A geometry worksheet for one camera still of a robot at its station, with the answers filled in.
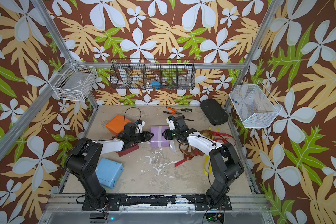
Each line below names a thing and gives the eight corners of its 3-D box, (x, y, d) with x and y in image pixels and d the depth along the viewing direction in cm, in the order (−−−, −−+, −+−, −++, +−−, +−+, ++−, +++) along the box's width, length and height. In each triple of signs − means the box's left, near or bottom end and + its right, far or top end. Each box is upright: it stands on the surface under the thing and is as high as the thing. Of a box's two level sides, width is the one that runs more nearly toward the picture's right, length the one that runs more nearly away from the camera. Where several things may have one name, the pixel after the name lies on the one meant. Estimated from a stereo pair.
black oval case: (213, 127, 109) (215, 122, 103) (197, 106, 124) (199, 100, 118) (227, 122, 112) (231, 117, 106) (210, 102, 127) (212, 96, 121)
